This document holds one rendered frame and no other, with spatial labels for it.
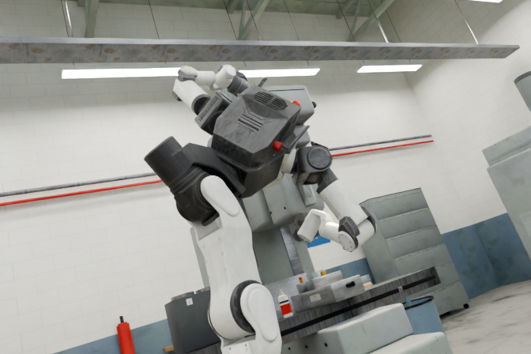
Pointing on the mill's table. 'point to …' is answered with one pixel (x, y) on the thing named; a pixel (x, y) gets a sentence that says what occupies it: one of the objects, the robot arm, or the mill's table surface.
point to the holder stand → (190, 321)
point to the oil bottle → (284, 305)
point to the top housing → (294, 92)
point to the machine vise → (325, 294)
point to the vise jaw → (324, 280)
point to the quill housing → (288, 201)
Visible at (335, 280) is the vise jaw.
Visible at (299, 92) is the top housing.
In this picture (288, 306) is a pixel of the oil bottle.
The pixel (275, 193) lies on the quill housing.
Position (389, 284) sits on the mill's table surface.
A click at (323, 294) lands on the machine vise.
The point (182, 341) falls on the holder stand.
